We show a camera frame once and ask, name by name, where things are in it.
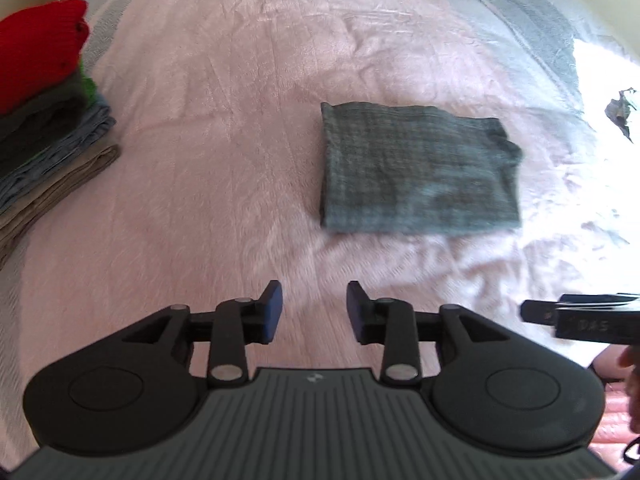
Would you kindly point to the pink grey striped blanket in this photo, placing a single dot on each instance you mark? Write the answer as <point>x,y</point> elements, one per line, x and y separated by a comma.
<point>225,135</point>

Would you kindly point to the person's right hand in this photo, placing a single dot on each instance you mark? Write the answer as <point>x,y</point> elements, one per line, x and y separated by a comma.
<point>631,385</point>

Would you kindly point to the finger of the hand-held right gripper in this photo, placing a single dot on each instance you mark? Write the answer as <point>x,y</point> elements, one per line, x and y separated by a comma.
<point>537,311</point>

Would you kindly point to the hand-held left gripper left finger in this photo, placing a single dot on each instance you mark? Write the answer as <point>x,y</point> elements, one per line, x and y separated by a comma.
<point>272,312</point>

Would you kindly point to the green folded garment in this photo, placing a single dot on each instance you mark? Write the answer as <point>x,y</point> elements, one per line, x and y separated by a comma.
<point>88,85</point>

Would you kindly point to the dark cloth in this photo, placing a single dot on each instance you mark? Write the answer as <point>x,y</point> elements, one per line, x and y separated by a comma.
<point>620,112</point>

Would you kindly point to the dark grey folded garment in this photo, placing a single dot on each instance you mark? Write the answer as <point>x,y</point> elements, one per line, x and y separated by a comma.
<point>45,115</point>

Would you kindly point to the stack of folded clothes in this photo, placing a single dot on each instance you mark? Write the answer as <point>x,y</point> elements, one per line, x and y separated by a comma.
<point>65,150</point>

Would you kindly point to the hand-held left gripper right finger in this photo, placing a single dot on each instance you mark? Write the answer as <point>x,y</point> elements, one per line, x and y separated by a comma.
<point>356,312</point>

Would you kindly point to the tan folded garment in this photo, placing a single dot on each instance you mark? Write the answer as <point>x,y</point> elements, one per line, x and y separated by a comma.
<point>60,185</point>

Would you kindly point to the red folded sweater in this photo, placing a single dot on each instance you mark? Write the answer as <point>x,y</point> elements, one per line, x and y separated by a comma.
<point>35,50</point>

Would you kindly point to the grey checked garment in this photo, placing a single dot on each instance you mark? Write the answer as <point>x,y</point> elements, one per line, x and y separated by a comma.
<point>415,170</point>

